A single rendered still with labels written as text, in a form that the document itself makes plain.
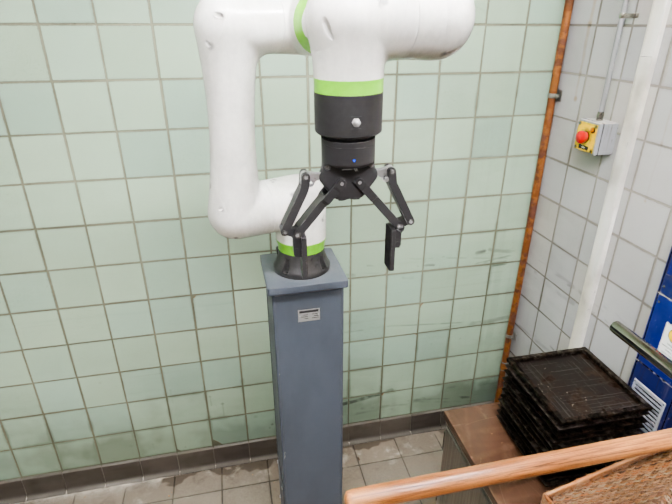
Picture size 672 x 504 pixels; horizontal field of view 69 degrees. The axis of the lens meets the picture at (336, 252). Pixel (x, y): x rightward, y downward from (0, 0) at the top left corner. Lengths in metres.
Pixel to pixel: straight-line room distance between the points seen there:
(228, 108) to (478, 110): 1.10
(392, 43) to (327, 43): 0.08
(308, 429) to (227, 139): 0.88
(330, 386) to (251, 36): 0.93
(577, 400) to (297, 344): 0.81
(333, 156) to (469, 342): 1.77
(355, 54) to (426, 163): 1.28
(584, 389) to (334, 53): 1.28
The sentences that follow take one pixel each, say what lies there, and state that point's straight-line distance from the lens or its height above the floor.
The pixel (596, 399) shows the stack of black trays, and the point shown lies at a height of 0.83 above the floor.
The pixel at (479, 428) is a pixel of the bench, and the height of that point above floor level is 0.58.
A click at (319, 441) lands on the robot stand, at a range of 1.58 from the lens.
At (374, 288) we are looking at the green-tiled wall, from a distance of 2.01.
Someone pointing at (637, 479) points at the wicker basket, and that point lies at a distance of 1.63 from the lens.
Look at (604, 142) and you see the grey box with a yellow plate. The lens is 1.79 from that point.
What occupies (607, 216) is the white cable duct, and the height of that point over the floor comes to 1.23.
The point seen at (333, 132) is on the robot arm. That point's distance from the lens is 0.65.
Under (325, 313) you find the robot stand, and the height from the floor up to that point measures 1.10.
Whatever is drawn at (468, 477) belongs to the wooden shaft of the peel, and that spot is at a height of 1.20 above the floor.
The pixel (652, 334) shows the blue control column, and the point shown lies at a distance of 1.73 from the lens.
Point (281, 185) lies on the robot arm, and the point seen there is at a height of 1.44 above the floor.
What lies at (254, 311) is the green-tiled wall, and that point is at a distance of 1.96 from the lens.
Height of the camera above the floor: 1.80
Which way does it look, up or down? 25 degrees down
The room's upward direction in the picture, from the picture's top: straight up
